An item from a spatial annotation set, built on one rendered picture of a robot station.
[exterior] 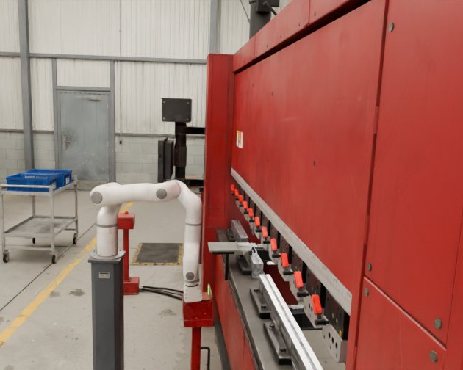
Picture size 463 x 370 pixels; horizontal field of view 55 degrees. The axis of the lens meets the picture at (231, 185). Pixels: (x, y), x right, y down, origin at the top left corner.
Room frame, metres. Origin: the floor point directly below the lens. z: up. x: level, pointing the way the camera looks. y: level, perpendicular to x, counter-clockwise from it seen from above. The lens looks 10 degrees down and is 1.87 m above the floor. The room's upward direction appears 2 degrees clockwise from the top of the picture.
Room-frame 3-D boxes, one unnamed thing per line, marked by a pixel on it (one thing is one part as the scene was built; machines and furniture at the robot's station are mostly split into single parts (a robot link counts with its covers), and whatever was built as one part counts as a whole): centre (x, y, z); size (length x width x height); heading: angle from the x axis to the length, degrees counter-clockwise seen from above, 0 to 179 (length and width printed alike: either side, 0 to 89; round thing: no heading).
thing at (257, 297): (2.16, -0.17, 0.89); 0.30 x 0.05 x 0.03; 7
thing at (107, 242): (2.49, 0.71, 1.09); 0.19 x 0.19 x 0.18
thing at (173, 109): (3.95, 0.50, 1.53); 0.51 x 0.25 x 0.85; 4
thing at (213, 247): (2.75, 0.00, 1.00); 0.26 x 0.18 x 0.01; 97
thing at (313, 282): (1.40, -0.32, 1.26); 0.15 x 0.09 x 0.17; 7
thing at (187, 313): (2.41, 0.18, 0.75); 0.20 x 0.16 x 0.18; 9
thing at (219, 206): (3.76, -0.19, 1.15); 0.85 x 0.25 x 2.30; 97
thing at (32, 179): (5.22, 2.37, 0.92); 0.50 x 0.36 x 0.18; 92
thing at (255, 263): (2.71, -0.15, 0.92); 0.39 x 0.06 x 0.10; 7
